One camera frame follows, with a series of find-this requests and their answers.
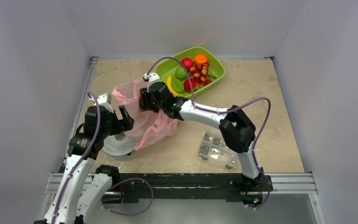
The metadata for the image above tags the yellow fake banana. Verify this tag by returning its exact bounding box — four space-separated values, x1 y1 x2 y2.
166 75 184 97

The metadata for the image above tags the fake lychee bunch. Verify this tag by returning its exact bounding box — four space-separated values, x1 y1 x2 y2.
189 63 217 88

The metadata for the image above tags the red fake pomegranate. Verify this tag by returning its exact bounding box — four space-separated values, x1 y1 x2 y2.
183 79 197 92

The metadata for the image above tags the white filament spool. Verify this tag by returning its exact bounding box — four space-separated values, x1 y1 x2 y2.
103 133 139 161

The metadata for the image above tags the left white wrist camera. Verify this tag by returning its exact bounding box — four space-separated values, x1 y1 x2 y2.
93 93 113 113

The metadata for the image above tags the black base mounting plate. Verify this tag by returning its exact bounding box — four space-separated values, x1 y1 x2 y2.
107 173 273 205

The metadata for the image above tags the red fake apple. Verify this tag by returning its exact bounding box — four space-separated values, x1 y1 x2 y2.
181 57 194 71

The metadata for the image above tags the green fake custard apple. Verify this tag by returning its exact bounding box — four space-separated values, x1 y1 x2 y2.
174 67 187 81

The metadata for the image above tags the aluminium frame rail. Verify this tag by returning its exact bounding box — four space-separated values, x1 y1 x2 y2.
44 173 317 194

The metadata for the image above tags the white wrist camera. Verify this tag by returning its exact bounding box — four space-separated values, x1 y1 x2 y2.
143 72 160 92
93 93 113 113

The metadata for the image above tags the green fake leaf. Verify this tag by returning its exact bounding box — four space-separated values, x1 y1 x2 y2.
171 79 184 94

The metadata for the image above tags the pink plastic bag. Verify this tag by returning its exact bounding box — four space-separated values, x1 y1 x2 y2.
112 78 178 150

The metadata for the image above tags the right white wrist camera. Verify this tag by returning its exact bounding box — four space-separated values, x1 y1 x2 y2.
143 72 160 92

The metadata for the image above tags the orange fake tangerine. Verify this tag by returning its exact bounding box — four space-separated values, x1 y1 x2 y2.
194 54 208 65

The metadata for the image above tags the green plastic tray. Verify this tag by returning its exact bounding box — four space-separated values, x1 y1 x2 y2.
154 47 226 98

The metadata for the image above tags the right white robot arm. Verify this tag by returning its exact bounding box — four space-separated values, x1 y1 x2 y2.
139 82 262 190

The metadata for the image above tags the clear plastic screw box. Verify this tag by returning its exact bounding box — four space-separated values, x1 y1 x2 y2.
198 129 240 169

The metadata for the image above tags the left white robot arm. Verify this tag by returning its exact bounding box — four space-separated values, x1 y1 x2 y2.
36 104 134 224

